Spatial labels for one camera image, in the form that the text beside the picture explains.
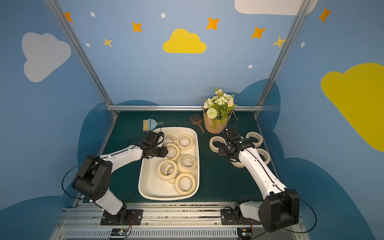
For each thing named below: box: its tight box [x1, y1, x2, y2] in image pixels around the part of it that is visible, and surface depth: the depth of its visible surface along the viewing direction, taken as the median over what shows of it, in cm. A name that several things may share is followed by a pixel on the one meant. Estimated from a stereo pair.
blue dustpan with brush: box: [142, 118, 164, 132], surface depth 117 cm
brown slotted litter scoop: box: [189, 114, 206, 134], surface depth 117 cm
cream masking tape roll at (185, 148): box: [176, 134, 194, 151], surface depth 103 cm
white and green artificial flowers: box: [198, 87, 239, 131], surface depth 88 cm
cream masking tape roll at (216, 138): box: [209, 136, 226, 153], surface depth 103 cm
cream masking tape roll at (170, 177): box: [162, 167, 178, 182], surface depth 84 cm
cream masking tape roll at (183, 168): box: [177, 154, 197, 173], surface depth 88 cm
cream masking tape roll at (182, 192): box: [175, 172, 196, 196], surface depth 82 cm
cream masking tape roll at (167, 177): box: [157, 160, 178, 181], surface depth 85 cm
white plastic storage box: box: [138, 127, 200, 201], surface depth 86 cm
